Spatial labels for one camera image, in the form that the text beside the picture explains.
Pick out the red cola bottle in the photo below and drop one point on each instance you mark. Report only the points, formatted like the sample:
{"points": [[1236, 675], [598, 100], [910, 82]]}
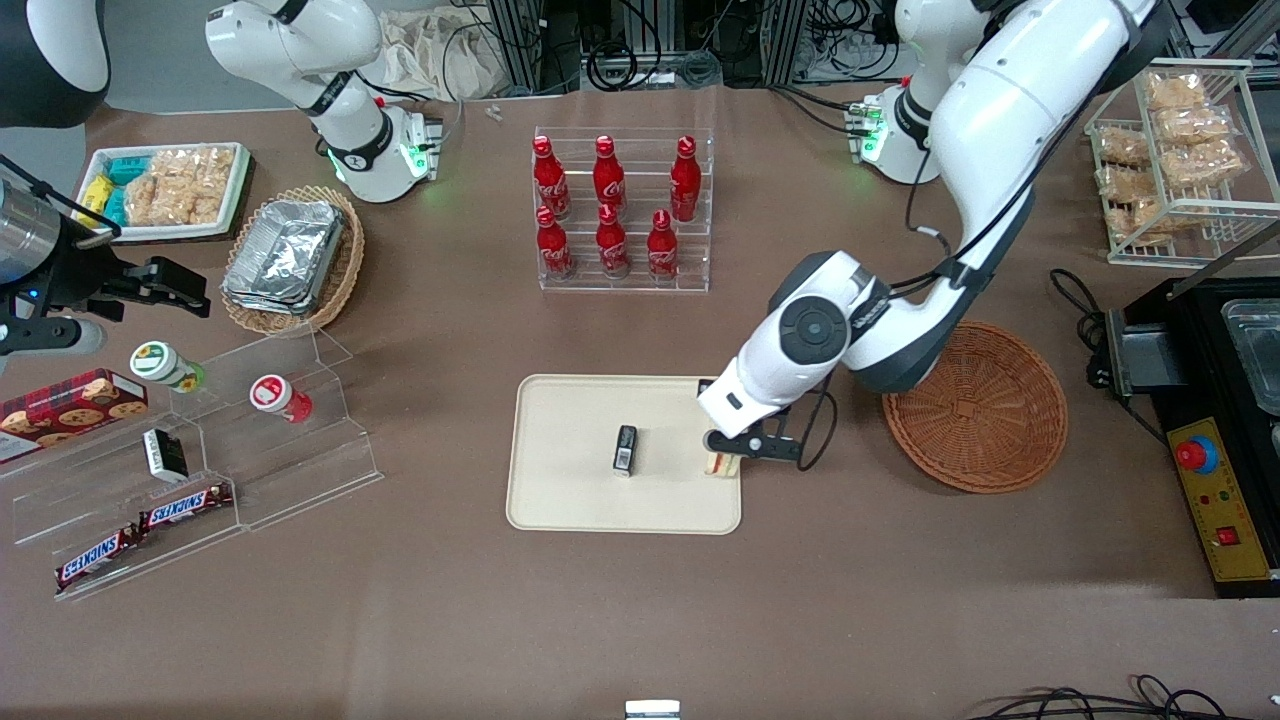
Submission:
{"points": [[685, 182], [548, 180], [662, 250], [612, 248], [608, 178], [553, 250]]}

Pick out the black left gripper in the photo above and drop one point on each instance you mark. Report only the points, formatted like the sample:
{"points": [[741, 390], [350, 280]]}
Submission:
{"points": [[704, 386]]}

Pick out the beige plastic tray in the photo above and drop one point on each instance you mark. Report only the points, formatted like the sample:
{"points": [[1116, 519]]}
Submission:
{"points": [[580, 490]]}

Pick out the white cloth bag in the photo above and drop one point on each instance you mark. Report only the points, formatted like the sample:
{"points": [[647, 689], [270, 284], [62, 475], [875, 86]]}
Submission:
{"points": [[430, 55]]}

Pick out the green cup with sunflower lid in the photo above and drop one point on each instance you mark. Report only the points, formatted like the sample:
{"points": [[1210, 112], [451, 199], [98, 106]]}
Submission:
{"points": [[160, 363]]}

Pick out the yellow snack packet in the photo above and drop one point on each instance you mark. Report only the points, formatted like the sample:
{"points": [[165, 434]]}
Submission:
{"points": [[93, 195]]}

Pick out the black countertop appliance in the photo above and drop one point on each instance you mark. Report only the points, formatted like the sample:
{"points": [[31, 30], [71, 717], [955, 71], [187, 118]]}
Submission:
{"points": [[1200, 350]]}

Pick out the oval tan wicker basket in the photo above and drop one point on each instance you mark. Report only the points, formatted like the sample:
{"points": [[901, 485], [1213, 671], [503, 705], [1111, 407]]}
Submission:
{"points": [[345, 270]]}

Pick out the small black and white box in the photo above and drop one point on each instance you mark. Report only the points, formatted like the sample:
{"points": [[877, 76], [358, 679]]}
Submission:
{"points": [[165, 455]]}

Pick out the teal snack packet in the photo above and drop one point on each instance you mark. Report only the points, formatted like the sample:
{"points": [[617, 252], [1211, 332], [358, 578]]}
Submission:
{"points": [[113, 207], [127, 168]]}

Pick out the plastic-wrapped sandwich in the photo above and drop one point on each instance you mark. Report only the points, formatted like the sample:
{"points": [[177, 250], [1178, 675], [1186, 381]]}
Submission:
{"points": [[722, 465]]}

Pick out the yellow control box red button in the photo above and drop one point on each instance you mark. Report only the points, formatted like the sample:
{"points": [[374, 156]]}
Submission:
{"points": [[1225, 510]]}

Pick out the small white and black device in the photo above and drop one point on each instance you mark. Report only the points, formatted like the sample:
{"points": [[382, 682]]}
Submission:
{"points": [[652, 710]]}

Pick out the round brown wicker basket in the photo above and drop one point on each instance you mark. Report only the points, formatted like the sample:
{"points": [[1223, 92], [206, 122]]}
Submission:
{"points": [[975, 410]]}

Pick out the clear acrylic bottle rack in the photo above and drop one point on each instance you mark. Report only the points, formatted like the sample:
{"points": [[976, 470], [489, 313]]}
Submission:
{"points": [[625, 285]]}

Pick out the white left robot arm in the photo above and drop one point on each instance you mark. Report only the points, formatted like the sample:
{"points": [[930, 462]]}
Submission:
{"points": [[1010, 100]]}

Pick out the bag of rice crackers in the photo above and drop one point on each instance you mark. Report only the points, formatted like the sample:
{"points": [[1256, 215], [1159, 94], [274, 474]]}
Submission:
{"points": [[180, 185]]}

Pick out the white rectangular snack tray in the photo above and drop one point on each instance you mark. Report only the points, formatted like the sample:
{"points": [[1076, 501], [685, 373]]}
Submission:
{"points": [[235, 210]]}

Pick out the red cup with white lid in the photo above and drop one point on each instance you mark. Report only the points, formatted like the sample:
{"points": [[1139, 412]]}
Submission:
{"points": [[275, 395]]}

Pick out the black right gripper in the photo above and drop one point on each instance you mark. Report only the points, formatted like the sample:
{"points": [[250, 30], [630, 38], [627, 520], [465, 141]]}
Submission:
{"points": [[82, 272]]}

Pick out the snickers chocolate bar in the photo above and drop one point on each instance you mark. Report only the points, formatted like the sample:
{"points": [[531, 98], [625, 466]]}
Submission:
{"points": [[98, 557], [185, 507]]}

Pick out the stacked aluminium foil containers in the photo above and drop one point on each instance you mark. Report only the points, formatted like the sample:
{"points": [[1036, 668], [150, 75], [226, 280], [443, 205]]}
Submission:
{"points": [[285, 255]]}

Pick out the red chocolate chip cookie box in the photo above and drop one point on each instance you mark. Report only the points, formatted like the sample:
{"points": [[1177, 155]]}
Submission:
{"points": [[70, 410]]}

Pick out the small black snack pack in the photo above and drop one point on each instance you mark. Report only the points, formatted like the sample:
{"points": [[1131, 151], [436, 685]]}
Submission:
{"points": [[625, 450]]}

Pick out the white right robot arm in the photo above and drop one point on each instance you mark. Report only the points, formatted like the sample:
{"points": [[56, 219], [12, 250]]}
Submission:
{"points": [[300, 45]]}

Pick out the clear acrylic step display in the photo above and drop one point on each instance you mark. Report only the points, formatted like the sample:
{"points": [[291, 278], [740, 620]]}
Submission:
{"points": [[300, 470]]}

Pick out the clear bag of fried snacks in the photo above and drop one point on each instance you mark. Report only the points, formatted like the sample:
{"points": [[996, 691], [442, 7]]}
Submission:
{"points": [[1128, 183], [1175, 90], [1205, 165], [1135, 222], [1123, 147], [1195, 125]]}

